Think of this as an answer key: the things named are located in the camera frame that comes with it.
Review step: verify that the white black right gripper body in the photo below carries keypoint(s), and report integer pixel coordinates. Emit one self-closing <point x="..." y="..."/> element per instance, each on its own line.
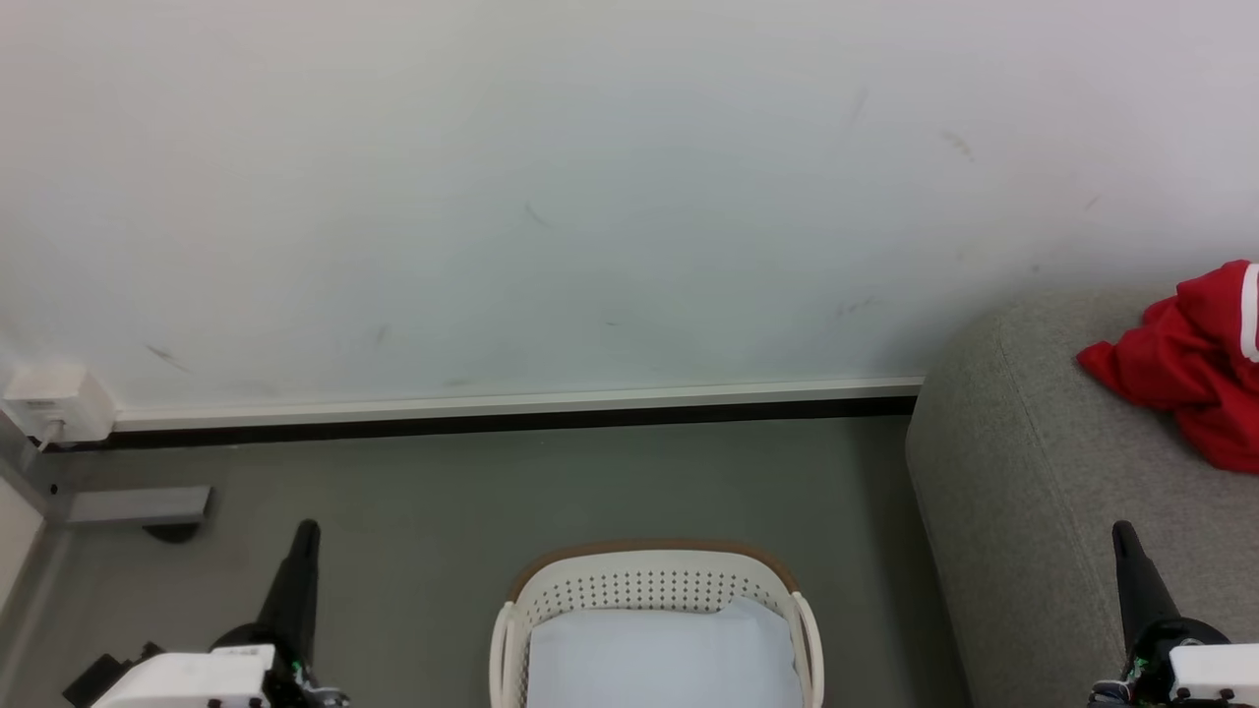
<point x="1205" y="669"/>

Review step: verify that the red garment with white trim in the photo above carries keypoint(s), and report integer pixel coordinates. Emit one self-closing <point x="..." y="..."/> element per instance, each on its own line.
<point x="1200" y="374"/>

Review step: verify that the white and black baseboard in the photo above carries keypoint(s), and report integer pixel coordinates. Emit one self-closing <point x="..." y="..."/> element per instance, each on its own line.
<point x="492" y="408"/>

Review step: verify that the grey metal frame foot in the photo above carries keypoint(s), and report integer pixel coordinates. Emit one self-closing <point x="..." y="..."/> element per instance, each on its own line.
<point x="138" y="504"/>

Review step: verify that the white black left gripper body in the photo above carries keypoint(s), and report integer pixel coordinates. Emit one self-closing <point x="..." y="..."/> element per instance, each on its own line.
<point x="197" y="678"/>

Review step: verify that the grey fabric sofa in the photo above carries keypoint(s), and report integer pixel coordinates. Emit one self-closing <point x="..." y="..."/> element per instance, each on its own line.
<point x="1043" y="472"/>

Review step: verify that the white wall socket box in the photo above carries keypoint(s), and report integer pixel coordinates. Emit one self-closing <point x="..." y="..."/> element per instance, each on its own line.
<point x="54" y="398"/>

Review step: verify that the white perforated laundry basket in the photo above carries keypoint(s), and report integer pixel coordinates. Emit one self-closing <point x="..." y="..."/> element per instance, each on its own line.
<point x="649" y="580"/>

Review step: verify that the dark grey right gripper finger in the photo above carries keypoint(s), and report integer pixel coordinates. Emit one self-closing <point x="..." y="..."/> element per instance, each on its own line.
<point x="1131" y="590"/>
<point x="1153" y="590"/>

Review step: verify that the light blue cloth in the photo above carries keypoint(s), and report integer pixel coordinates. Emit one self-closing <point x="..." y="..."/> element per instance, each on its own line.
<point x="659" y="659"/>

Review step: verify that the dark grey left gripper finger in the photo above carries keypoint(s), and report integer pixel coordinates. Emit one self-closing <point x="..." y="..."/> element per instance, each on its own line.
<point x="306" y="600"/>
<point x="285" y="600"/>

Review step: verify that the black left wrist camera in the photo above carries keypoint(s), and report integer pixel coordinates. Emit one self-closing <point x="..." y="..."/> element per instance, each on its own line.
<point x="98" y="678"/>

